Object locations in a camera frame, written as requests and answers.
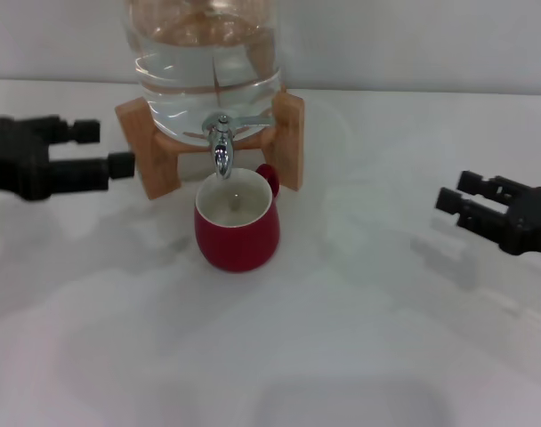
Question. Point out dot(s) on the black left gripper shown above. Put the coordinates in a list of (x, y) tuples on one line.
[(17, 155)]

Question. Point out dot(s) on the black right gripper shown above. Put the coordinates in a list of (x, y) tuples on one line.
[(533, 222)]

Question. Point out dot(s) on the chrome faucet with lever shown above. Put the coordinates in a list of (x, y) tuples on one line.
[(221, 155)]

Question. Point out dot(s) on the red ceramic cup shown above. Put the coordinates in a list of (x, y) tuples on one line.
[(239, 244)]

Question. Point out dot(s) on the wooden dispenser stand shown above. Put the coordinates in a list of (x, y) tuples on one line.
[(161, 173)]

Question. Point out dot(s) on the glass water dispenser jar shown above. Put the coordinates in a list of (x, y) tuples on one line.
[(186, 89)]

